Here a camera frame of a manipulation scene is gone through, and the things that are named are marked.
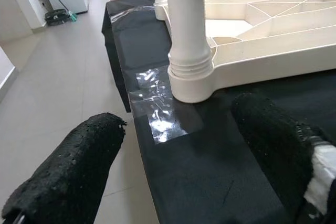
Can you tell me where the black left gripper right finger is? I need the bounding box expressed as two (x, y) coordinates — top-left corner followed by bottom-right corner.
(230, 92), (336, 224)

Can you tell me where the crossed clear tape patch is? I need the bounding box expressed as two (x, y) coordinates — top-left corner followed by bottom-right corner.
(128, 66), (204, 145)

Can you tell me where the white plastic children table top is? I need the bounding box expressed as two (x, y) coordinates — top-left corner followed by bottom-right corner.
(153, 0), (336, 104)

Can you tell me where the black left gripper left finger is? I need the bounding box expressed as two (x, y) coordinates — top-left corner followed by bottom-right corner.
(0, 112), (128, 224)

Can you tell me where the black round floor object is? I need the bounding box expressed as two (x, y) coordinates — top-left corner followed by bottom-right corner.
(44, 8), (70, 27)

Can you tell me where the black tablecloth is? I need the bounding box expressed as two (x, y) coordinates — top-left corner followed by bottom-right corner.
(100, 0), (336, 224)

